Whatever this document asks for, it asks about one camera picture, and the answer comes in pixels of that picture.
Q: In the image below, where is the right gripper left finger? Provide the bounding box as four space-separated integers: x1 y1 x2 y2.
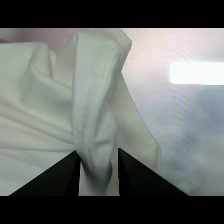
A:
9 150 82 197

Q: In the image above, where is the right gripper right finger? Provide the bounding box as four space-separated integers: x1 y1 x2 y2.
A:
117 147 188 197

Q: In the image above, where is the white shirt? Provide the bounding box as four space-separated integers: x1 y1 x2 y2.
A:
0 28 163 197

